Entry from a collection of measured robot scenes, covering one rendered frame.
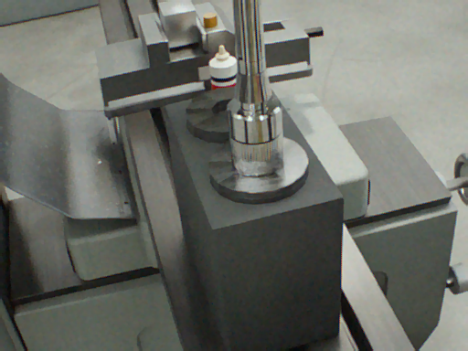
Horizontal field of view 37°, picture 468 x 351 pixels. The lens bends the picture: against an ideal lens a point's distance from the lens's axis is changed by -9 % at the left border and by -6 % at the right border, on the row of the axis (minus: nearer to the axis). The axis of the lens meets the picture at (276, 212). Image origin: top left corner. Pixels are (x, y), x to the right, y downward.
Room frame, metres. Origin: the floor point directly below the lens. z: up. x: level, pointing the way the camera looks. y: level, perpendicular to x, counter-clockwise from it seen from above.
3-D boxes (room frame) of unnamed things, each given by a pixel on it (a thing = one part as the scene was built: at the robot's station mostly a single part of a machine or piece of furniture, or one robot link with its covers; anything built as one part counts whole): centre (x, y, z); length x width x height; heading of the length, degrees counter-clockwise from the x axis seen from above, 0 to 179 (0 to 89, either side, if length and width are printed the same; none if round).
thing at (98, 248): (0.99, 0.12, 0.78); 0.50 x 0.35 x 0.12; 105
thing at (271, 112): (0.54, 0.01, 1.18); 0.05 x 0.05 x 0.01
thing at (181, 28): (1.07, 0.14, 1.03); 0.06 x 0.05 x 0.06; 15
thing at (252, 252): (0.59, 0.03, 1.02); 0.22 x 0.12 x 0.20; 16
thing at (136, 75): (1.08, 0.11, 0.98); 0.35 x 0.15 x 0.11; 105
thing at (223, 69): (0.96, 0.07, 0.98); 0.04 x 0.04 x 0.11
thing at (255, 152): (0.54, 0.01, 1.15); 0.05 x 0.05 x 0.05
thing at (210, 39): (1.08, 0.09, 1.01); 0.12 x 0.06 x 0.04; 15
